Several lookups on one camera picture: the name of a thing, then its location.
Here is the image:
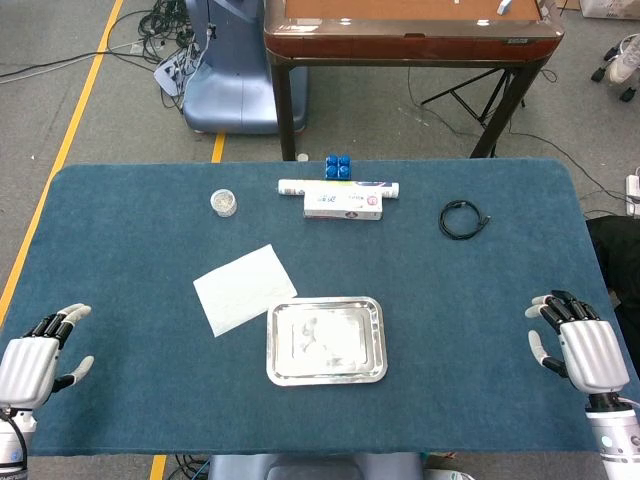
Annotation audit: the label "grey blue robot torso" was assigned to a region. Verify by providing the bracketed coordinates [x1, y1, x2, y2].
[207, 452, 426, 480]

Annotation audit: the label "white printed box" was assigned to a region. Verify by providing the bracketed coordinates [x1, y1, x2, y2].
[579, 0, 640, 20]

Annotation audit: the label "black coiled cable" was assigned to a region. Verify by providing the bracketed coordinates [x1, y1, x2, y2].
[438, 199, 492, 240]

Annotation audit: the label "grey power strip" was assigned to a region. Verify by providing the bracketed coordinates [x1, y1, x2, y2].
[153, 47, 201, 96]

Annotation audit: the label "black tripod stand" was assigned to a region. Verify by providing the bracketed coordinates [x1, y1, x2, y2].
[421, 67, 527, 126]

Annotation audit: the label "brown mahjong table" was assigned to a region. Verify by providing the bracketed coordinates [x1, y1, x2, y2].
[263, 0, 566, 161]

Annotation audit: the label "clear round toothpick jar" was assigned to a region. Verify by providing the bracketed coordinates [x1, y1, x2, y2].
[209, 188, 239, 218]

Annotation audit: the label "white power strip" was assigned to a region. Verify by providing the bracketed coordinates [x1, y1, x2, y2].
[625, 174, 640, 217]

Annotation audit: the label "white rolled bag tube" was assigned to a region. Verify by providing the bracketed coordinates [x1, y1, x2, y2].
[277, 178, 401, 199]

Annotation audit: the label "white toothpaste box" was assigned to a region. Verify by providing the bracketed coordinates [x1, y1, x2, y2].
[303, 191, 385, 221]

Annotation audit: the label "tangled black floor cables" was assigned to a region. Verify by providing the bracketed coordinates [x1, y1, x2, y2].
[137, 0, 211, 111]

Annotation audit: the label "blue bottle pack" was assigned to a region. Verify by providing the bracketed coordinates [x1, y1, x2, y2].
[324, 154, 353, 181]

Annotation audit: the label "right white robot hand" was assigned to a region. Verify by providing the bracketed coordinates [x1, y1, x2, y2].
[524, 289, 631, 410]

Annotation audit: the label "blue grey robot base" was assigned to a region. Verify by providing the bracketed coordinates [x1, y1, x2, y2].
[182, 0, 309, 135]

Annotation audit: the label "black bag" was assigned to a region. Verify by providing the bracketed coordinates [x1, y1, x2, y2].
[584, 215, 640, 381]

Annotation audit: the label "caster chair base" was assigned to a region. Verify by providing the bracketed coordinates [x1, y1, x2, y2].
[590, 33, 640, 104]

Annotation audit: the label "grey floor cable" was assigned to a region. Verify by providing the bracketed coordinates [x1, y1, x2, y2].
[0, 39, 151, 81]

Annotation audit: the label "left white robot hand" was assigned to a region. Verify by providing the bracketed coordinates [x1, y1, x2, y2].
[0, 302, 95, 410]

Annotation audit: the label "shiny metal tray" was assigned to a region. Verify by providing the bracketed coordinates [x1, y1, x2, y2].
[265, 295, 390, 387]

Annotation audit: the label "white paper sheet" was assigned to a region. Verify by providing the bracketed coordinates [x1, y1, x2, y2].
[192, 243, 299, 338]

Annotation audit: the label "white sneaker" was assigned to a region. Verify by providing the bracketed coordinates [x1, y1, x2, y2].
[607, 49, 640, 84]

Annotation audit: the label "blue felt table cloth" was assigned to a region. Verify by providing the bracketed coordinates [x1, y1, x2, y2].
[0, 158, 640, 457]

